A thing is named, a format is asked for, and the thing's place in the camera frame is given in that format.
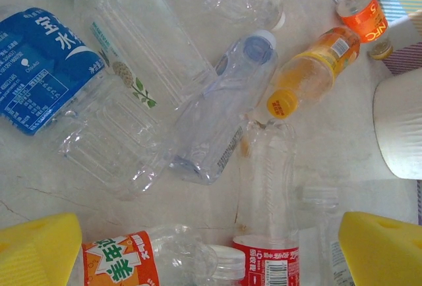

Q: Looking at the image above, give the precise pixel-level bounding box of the white ribbed plastic bin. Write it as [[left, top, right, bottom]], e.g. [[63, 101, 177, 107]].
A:
[[372, 67, 422, 181]]

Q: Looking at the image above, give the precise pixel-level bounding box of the clear bottle white label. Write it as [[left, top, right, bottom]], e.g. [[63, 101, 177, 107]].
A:
[[295, 185, 357, 286]]

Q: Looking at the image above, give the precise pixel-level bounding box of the orange juice bottle yellow cap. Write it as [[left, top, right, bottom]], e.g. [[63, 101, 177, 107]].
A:
[[266, 25, 362, 121]]

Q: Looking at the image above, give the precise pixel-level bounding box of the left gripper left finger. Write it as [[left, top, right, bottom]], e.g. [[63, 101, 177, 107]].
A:
[[0, 212, 82, 286]]

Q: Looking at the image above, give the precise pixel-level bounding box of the small orange NFC bottle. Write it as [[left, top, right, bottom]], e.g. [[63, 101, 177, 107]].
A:
[[335, 0, 395, 61]]

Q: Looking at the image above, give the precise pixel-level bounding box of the clear bottle orange label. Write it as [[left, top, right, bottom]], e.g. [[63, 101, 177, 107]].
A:
[[80, 223, 218, 286]]

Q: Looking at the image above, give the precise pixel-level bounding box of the clear bottle red label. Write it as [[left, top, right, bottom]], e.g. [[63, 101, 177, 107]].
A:
[[232, 119, 301, 286]]

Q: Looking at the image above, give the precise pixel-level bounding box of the clear bottle blue label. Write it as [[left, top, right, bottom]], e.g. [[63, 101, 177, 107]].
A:
[[0, 5, 166, 201]]

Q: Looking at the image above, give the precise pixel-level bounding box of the crushed clear bottle white cap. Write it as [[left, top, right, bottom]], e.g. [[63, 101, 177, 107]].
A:
[[177, 0, 286, 33]]

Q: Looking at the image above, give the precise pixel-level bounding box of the bluish clear water bottle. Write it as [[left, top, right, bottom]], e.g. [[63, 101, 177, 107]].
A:
[[167, 28, 280, 186]]

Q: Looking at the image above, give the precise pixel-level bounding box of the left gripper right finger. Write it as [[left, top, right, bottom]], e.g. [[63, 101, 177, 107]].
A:
[[338, 211, 422, 286]]

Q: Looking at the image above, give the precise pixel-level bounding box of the clear square bottle green cap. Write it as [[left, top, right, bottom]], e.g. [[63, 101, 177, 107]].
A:
[[59, 0, 220, 111]]

